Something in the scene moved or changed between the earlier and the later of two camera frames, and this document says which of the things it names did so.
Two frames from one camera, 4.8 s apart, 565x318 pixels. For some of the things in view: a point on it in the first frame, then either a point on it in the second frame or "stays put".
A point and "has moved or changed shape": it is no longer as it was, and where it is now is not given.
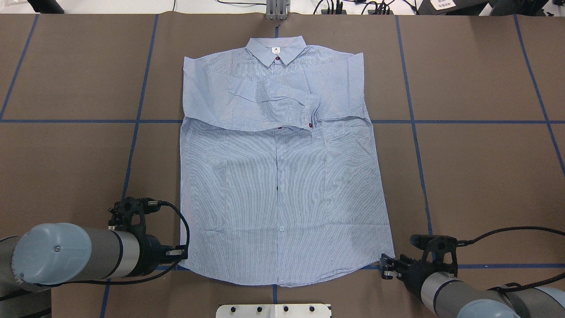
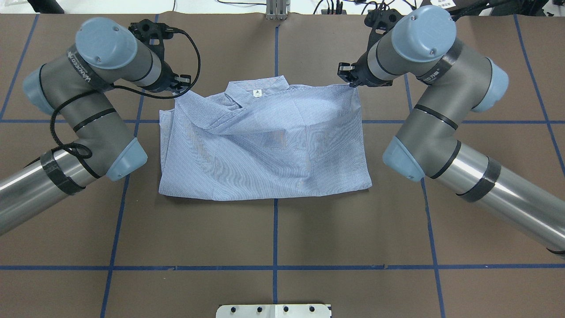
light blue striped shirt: [281, 185] has moved or changed shape
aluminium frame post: [277, 9] stays put
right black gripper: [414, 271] → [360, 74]
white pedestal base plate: [302, 310] stays put
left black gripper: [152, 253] → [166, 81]
